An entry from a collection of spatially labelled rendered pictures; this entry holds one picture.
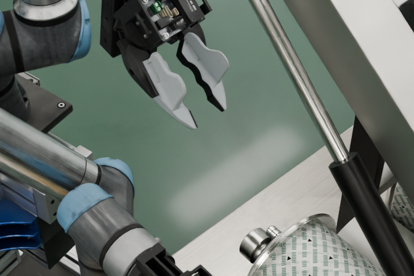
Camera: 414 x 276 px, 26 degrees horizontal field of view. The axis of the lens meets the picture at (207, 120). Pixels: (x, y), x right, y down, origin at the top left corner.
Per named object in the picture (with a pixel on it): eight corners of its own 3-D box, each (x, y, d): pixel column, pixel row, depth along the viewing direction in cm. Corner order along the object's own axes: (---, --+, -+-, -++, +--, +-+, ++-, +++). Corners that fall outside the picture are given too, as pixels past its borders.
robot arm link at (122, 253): (105, 284, 117) (153, 249, 120) (127, 306, 114) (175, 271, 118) (100, 249, 111) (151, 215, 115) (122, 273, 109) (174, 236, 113)
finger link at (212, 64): (242, 102, 95) (188, 34, 94) (217, 114, 100) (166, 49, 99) (260, 85, 97) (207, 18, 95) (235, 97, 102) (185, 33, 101)
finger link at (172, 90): (191, 129, 92) (156, 47, 92) (168, 140, 97) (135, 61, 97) (215, 119, 93) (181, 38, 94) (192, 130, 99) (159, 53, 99)
